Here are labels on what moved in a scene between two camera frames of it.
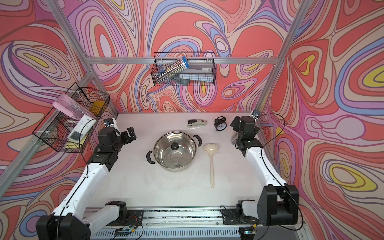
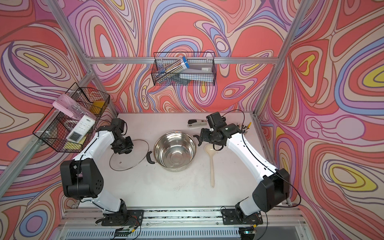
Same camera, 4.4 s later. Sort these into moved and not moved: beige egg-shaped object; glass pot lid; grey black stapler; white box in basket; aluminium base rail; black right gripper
Moved: black right gripper; glass pot lid
Not moved: grey black stapler; aluminium base rail; white box in basket; beige egg-shaped object
